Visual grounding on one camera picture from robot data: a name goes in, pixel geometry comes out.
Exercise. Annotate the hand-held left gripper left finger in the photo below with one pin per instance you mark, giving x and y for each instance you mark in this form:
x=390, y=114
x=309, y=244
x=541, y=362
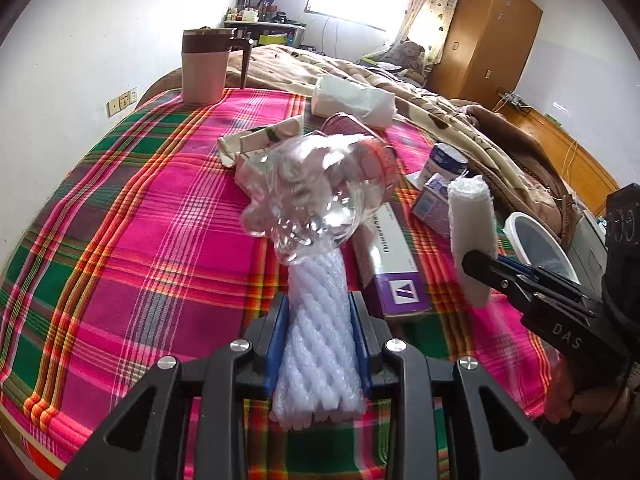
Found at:
x=274, y=350

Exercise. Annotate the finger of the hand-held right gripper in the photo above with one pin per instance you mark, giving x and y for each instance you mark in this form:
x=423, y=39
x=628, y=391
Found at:
x=492, y=272
x=550, y=280

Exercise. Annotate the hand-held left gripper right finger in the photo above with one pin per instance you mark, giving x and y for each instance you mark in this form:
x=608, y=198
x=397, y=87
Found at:
x=358, y=340

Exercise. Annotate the white foam net sleeve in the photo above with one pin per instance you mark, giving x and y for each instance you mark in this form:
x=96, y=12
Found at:
x=315, y=335

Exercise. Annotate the white gauze roll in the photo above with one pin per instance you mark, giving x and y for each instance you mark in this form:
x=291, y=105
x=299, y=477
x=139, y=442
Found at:
x=472, y=220

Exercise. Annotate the person's right hand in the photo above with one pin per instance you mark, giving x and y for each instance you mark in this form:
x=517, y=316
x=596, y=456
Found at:
x=585, y=395

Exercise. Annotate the purple and white box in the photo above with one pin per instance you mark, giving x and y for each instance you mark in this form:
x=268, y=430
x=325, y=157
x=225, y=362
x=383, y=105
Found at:
x=400, y=280

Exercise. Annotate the small blue and white box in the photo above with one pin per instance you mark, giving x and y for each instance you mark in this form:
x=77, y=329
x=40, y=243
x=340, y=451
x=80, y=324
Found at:
x=432, y=205

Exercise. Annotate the brown blanket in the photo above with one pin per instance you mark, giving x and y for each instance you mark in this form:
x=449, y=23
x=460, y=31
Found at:
x=520, y=160

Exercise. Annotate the white and blue round tub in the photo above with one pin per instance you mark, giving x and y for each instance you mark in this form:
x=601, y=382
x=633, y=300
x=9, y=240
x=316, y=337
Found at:
x=447, y=160

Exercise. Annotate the clear crumpled plastic bottle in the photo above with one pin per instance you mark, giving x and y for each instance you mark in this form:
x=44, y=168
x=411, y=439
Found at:
x=300, y=195

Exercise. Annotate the pink plaid blanket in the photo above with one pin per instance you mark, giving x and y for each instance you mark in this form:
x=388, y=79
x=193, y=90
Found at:
x=125, y=235

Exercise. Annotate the white tissue pack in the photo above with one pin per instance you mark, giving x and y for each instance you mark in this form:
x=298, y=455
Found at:
x=350, y=100

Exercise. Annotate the wooden wardrobe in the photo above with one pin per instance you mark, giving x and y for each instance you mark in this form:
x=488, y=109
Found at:
x=480, y=45

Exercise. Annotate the brown teddy bear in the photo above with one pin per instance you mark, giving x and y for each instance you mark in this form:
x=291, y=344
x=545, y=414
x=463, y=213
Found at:
x=407, y=55

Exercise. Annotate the patterned curtain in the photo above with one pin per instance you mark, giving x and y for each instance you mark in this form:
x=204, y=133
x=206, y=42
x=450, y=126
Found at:
x=430, y=5

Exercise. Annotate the beige patterned blanket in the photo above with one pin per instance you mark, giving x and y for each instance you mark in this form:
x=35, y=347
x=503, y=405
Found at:
x=310, y=62

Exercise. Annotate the pink cup with brown lid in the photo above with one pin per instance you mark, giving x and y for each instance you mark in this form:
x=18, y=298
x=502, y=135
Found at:
x=202, y=75

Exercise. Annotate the yellow green box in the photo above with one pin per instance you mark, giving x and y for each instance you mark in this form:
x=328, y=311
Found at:
x=275, y=39

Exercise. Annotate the bottles and jars on shelf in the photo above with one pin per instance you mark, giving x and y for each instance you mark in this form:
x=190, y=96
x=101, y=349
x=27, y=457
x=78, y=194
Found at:
x=250, y=10

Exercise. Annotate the wall socket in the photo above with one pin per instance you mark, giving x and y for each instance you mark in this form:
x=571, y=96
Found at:
x=120, y=102

